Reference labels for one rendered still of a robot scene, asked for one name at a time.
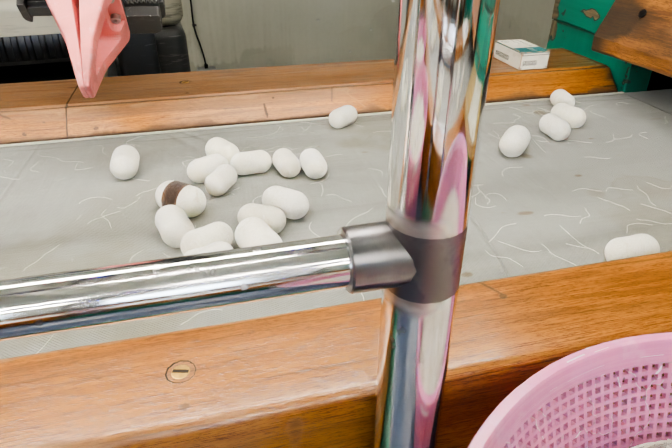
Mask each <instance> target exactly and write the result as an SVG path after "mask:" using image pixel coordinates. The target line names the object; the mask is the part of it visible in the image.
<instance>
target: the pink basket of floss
mask: <svg viewBox="0 0 672 448"><path fill-rule="evenodd" d="M663 363H665V366H663ZM653 364H655V366H654V367H652V365H653ZM642 366H644V369H642ZM632 368H634V370H632ZM624 369H625V371H624V372H623V370H624ZM613 372H615V374H613ZM663 373H664V376H662V374H663ZM653 374H654V377H652V375H653ZM604 375H606V377H604ZM642 376H644V378H643V379H642ZM595 378H596V380H595ZM632 378H634V380H632ZM623 380H624V382H622V381H623ZM586 382H587V383H586ZM613 382H615V384H613ZM662 383H663V386H661V384H662ZM671 383H672V332H669V333H657V334H646V335H640V336H633V337H627V338H622V339H618V340H613V341H609V342H605V343H601V344H598V345H595V346H592V347H588V348H585V349H583V350H580V351H578V352H575V353H573V354H570V355H568V356H566V357H564V358H562V359H560V360H558V361H556V362H554V363H552V364H550V365H548V366H547V367H545V368H544V369H542V370H540V371H539V372H537V373H536V374H534V375H533V376H531V377H530V378H529V379H527V380H526V381H525V382H523V383H522V384H521V385H520V386H518V387H517V388H516V389H514V390H513V391H512V392H511V393H510V394H509V395H508V396H507V397H506V398H505V399H504V400H503V401H502V402H501V403H500V404H499V405H498V406H497V407H496V408H495V410H494V411H493V412H492V413H491V414H490V415H489V416H488V418H487V419H486V420H485V421H484V423H483V424H482V426H481V427H480V428H479V430H478V431H477V433H476V434H475V436H474V437H473V438H472V440H471V442H470V444H469V445H468V447H467V448H596V447H597V448H629V446H630V448H631V447H634V446H637V445H640V444H644V443H648V442H656V441H661V440H667V439H671V440H672V395H670V393H672V386H671ZM578 385H579V387H578ZM604 385H605V387H604ZM651 385H653V387H651ZM641 386H643V388H642V389H641ZM595 388H596V390H595ZM632 388H633V390H631V389H632ZM569 390H570V391H569ZM622 390H624V392H622ZM587 391H588V393H587ZM613 392H614V394H613ZM661 393H662V396H660V394H661ZM561 394H562V395H561ZM604 395H605V397H604ZM650 395H652V397H650ZM578 396H579V397H578ZM641 396H642V398H640V397H641ZM595 398H596V400H595ZM631 398H633V400H631ZM553 399H554V400H553ZM570 400H571V401H570ZM622 400H623V402H622ZM587 402H588V403H587ZM613 402H614V404H613ZM659 403H661V406H659ZM669 403H671V405H669ZM650 404H651V407H649V405H650ZM604 405H605V407H604ZM640 406H641V408H640ZM631 408H632V410H631ZM570 410H571V411H570ZM622 410H623V412H622ZM587 412H588V413H587ZM613 412H614V414H613ZM668 412H670V415H668ZM658 413H660V415H659V416H658ZM649 414H650V416H649ZM604 415H605V417H604ZM579 416H580V417H579ZM639 416H641V418H639ZM631 417H632V418H631ZM630 418H631V419H630ZM621 420H622V421H621ZM587 422H588V423H587ZM613 422H614V423H613ZM667 422H669V424H667ZM657 423H659V425H657ZM648 424H649V426H648ZM604 425H605V426H604ZM639 425H640V427H639ZM579 426H580V427H579ZM630 427H631V429H630ZM621 429H622V431H621ZM612 432H613V433H612ZM657 432H658V435H656V433H657ZM666 432H667V434H666ZM647 434H649V435H648V436H647ZM604 435H605V436H604ZM638 435H639V437H638ZM629 437H630V439H629ZM596 438H597V439H596ZM621 439H622V440H621ZM612 442H613V443H612ZM604 444H605V445H604Z"/></svg>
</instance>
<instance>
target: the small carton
mask: <svg viewBox="0 0 672 448"><path fill-rule="evenodd" d="M549 54H550V51H549V50H547V49H544V48H542V47H539V46H537V45H534V44H532V43H530V42H527V41H525V40H522V39H515V40H498V41H496V43H495V49H494V58H496V59H498V60H500V61H502V62H504V63H506V64H508V65H510V66H512V67H514V68H516V69H518V70H530V69H544V68H547V64H548V59H549Z"/></svg>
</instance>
